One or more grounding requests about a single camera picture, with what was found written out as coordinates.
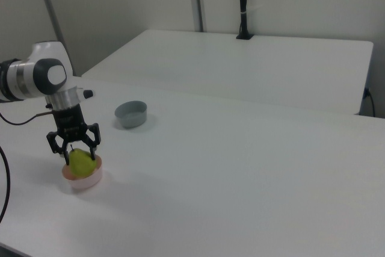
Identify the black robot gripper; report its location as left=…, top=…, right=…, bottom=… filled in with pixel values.
left=46, top=104, right=102, bottom=166

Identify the green pear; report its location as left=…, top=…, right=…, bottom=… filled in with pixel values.
left=68, top=145, right=98, bottom=179

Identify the pink bowl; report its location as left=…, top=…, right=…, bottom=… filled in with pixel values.
left=61, top=153, right=104, bottom=191

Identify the grey bowl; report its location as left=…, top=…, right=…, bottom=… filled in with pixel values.
left=114, top=100, right=149, bottom=129

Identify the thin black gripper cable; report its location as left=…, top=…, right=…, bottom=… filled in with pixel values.
left=0, top=111, right=55, bottom=126

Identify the thick black cable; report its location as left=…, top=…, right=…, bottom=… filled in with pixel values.
left=0, top=144, right=12, bottom=224

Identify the black camera pole with base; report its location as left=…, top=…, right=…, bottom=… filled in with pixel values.
left=235, top=0, right=255, bottom=41

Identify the black power cable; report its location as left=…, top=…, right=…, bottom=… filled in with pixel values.
left=364, top=87, right=376, bottom=117

